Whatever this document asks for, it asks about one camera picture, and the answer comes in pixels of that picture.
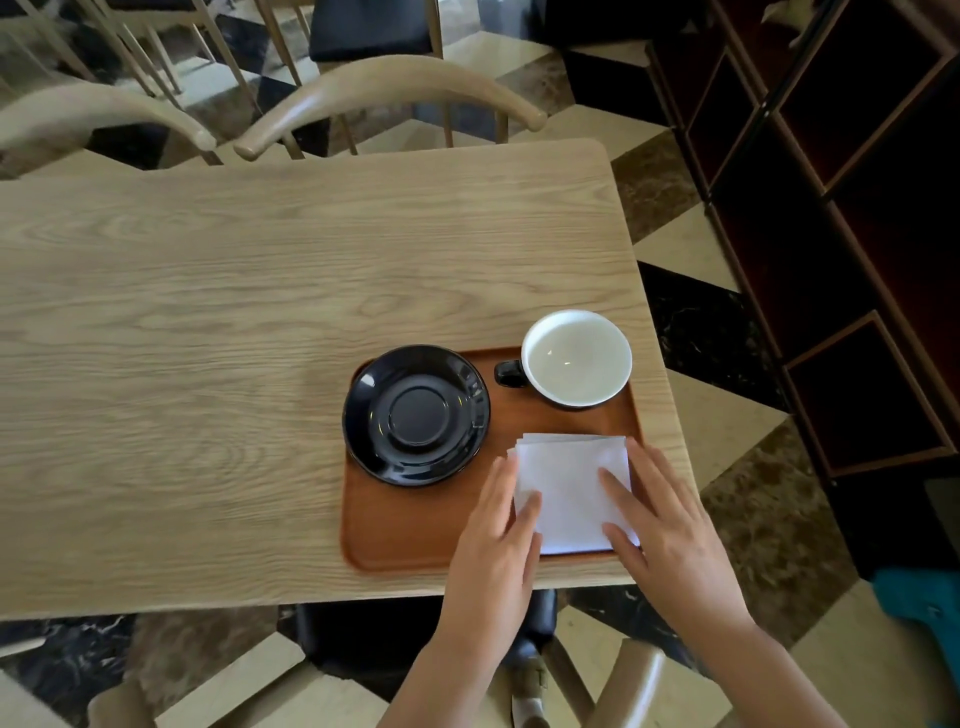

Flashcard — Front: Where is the dark wooden shelf cabinet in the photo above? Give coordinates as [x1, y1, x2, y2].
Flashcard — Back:
[646, 0, 960, 580]

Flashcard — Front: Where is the beige wooden chair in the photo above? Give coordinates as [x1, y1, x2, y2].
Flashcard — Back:
[0, 0, 260, 117]
[233, 54, 549, 163]
[0, 80, 224, 180]

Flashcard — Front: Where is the person's left forearm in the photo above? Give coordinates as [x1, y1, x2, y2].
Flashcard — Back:
[377, 627, 520, 728]

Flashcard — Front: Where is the person's left hand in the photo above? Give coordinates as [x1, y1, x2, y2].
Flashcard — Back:
[437, 453, 543, 643]

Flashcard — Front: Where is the person's right hand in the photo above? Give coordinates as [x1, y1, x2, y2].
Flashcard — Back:
[597, 438, 756, 648]

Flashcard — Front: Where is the brown wooden tray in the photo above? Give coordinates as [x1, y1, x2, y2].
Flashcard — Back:
[340, 345, 647, 576]

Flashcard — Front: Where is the white paper napkin stack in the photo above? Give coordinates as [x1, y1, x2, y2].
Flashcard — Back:
[508, 432, 643, 557]

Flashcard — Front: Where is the black saucer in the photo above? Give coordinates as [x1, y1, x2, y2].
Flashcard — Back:
[342, 344, 492, 488]

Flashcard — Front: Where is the black cup white inside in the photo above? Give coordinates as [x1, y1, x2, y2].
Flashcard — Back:
[493, 309, 634, 411]

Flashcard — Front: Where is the person's right forearm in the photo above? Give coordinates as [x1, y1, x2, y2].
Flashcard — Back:
[699, 616, 850, 728]

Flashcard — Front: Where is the teal fabric item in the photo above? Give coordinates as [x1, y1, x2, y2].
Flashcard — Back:
[872, 567, 960, 695]

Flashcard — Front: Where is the wooden chair black cushion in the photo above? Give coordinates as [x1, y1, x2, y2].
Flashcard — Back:
[253, 0, 445, 87]
[86, 588, 732, 728]

